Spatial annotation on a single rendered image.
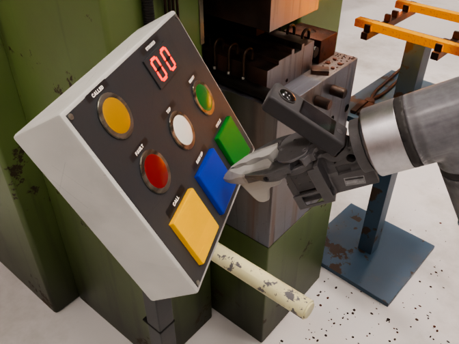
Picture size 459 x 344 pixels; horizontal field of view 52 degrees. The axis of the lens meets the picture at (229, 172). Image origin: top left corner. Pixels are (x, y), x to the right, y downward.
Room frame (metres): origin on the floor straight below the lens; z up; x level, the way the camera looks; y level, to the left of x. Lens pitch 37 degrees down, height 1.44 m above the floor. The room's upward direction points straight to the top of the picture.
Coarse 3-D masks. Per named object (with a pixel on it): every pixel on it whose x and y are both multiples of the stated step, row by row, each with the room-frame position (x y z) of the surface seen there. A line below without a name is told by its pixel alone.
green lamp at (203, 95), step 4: (200, 84) 0.68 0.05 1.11; (196, 88) 0.66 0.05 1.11; (200, 88) 0.67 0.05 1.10; (204, 88) 0.68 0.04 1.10; (196, 92) 0.65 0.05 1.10; (200, 92) 0.66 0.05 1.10; (204, 92) 0.67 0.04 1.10; (208, 92) 0.68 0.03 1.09; (200, 96) 0.65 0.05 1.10; (204, 96) 0.66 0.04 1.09; (208, 96) 0.67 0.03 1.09; (200, 100) 0.65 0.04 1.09; (204, 100) 0.65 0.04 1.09; (208, 100) 0.66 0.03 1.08; (204, 104) 0.65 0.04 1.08; (208, 104) 0.66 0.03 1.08; (204, 108) 0.64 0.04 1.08; (208, 108) 0.65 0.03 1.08
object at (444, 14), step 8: (400, 0) 1.55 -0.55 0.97; (400, 8) 1.53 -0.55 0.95; (416, 8) 1.49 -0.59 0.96; (424, 8) 1.47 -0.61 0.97; (432, 8) 1.46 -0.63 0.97; (440, 8) 1.46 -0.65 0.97; (432, 16) 1.45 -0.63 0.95; (440, 16) 1.44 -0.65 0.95; (448, 16) 1.42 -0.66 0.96; (456, 16) 1.40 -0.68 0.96
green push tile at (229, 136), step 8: (224, 120) 0.68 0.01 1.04; (232, 120) 0.68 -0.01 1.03; (224, 128) 0.65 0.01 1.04; (232, 128) 0.67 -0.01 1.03; (216, 136) 0.63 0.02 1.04; (224, 136) 0.63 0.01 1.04; (232, 136) 0.66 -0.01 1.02; (240, 136) 0.68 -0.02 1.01; (224, 144) 0.62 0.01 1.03; (232, 144) 0.64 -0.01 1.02; (240, 144) 0.66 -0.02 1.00; (224, 152) 0.62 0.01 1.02; (232, 152) 0.63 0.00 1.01; (240, 152) 0.65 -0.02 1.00; (248, 152) 0.67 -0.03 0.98; (232, 160) 0.61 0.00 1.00
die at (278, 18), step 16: (208, 0) 1.11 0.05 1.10; (224, 0) 1.08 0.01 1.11; (240, 0) 1.05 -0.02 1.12; (256, 0) 1.02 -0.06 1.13; (272, 0) 1.00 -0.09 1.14; (288, 0) 1.04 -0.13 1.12; (304, 0) 1.09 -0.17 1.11; (224, 16) 1.08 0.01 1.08; (240, 16) 1.05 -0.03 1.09; (256, 16) 1.02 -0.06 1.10; (272, 16) 1.00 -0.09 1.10; (288, 16) 1.05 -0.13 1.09
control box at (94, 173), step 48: (144, 48) 0.61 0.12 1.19; (192, 48) 0.72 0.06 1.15; (96, 96) 0.48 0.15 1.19; (144, 96) 0.55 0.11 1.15; (192, 96) 0.64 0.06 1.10; (48, 144) 0.42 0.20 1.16; (96, 144) 0.43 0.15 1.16; (144, 144) 0.49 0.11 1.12; (192, 144) 0.56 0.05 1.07; (96, 192) 0.41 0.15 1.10; (144, 192) 0.43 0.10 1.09; (144, 240) 0.40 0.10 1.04; (144, 288) 0.40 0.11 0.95; (192, 288) 0.39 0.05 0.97
